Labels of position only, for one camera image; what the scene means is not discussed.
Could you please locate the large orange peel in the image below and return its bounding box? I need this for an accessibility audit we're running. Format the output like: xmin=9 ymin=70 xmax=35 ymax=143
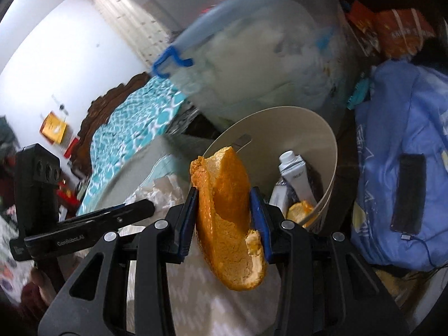
xmin=190 ymin=146 xmax=268 ymax=292

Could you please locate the phone charging cable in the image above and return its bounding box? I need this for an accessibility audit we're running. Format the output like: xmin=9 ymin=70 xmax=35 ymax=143
xmin=401 ymin=231 xmax=436 ymax=270

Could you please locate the blue bedding bundle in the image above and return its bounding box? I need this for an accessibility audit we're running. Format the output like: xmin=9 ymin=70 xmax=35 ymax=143
xmin=350 ymin=59 xmax=448 ymax=272

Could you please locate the yellow red wall hanging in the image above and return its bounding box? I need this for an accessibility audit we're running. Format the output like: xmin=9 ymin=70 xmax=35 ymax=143
xmin=39 ymin=111 xmax=80 ymax=160

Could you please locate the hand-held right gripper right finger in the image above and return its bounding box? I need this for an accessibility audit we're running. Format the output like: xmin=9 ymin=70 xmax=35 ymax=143
xmin=249 ymin=186 xmax=410 ymax=336

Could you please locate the clear storage box blue lid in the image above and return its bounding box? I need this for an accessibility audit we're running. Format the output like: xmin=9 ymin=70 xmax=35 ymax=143
xmin=153 ymin=0 xmax=366 ymax=137

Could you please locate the white tissue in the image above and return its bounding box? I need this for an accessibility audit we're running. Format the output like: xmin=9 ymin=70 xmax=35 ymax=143
xmin=129 ymin=177 xmax=186 ymax=218

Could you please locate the black cloth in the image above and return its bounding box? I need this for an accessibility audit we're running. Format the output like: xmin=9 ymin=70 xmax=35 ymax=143
xmin=413 ymin=38 xmax=448 ymax=68

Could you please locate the white drink carton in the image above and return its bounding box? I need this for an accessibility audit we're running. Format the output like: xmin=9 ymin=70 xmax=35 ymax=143
xmin=269 ymin=150 xmax=318 ymax=214

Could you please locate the teal plastic object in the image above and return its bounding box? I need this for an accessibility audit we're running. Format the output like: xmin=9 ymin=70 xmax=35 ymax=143
xmin=346 ymin=73 xmax=372 ymax=111

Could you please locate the teal patterned blanket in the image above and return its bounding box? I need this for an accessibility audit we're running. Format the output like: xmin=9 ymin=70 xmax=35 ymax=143
xmin=76 ymin=76 xmax=190 ymax=216

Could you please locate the person's left hand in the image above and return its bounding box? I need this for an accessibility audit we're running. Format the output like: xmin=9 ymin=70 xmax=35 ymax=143
xmin=31 ymin=256 xmax=84 ymax=303

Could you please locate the orange snack packet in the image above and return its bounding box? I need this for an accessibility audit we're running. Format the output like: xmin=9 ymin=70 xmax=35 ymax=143
xmin=346 ymin=0 xmax=382 ymax=57

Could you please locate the small orange peel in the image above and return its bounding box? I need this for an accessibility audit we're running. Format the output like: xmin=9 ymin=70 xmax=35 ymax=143
xmin=287 ymin=200 xmax=316 ymax=228

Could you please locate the orange paper bag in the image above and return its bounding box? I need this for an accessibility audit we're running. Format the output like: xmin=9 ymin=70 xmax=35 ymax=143
xmin=376 ymin=9 xmax=436 ymax=60

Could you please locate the carved wooden headboard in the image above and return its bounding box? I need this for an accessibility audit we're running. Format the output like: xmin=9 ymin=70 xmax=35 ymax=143
xmin=65 ymin=72 xmax=151 ymax=179

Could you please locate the beige plastic bin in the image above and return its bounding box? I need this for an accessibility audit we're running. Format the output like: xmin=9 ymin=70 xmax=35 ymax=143
xmin=201 ymin=107 xmax=338 ymax=235

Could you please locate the leaf print curtain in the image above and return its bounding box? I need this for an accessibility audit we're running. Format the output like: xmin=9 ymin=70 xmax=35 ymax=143
xmin=80 ymin=0 xmax=186 ymax=69

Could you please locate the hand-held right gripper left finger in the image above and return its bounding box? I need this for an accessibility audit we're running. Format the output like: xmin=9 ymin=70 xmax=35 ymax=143
xmin=38 ymin=186 xmax=198 ymax=336

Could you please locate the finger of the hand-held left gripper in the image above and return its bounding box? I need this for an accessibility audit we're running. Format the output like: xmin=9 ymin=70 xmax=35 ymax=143
xmin=59 ymin=199 xmax=155 ymax=232

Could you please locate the black smartphone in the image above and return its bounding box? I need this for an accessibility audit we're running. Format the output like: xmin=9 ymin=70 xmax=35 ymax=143
xmin=390 ymin=153 xmax=427 ymax=233

